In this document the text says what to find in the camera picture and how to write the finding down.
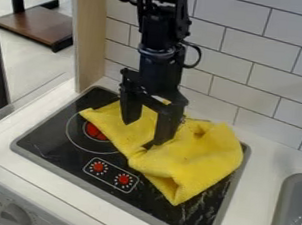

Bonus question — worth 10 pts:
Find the toy stove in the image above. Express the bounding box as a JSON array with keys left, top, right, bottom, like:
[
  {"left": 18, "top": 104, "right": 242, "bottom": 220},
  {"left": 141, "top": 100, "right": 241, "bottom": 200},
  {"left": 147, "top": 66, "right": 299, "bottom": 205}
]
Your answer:
[{"left": 2, "top": 77, "right": 258, "bottom": 225}]

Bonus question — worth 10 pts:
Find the brown stand with black post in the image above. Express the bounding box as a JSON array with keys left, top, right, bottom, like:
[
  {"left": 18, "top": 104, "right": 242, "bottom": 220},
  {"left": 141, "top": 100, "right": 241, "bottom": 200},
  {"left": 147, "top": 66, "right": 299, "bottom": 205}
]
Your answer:
[{"left": 0, "top": 0, "right": 79, "bottom": 56}]

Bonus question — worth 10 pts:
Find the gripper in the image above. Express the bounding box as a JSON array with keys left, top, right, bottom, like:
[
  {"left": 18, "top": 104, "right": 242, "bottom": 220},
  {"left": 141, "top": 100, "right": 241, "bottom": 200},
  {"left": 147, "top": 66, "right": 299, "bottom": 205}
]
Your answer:
[{"left": 111, "top": 46, "right": 196, "bottom": 150}]

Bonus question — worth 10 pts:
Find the yellow cloth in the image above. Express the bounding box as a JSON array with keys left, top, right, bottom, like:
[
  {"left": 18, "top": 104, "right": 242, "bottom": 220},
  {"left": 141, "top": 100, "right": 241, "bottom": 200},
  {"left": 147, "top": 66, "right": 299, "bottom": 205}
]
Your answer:
[{"left": 70, "top": 95, "right": 250, "bottom": 213}]

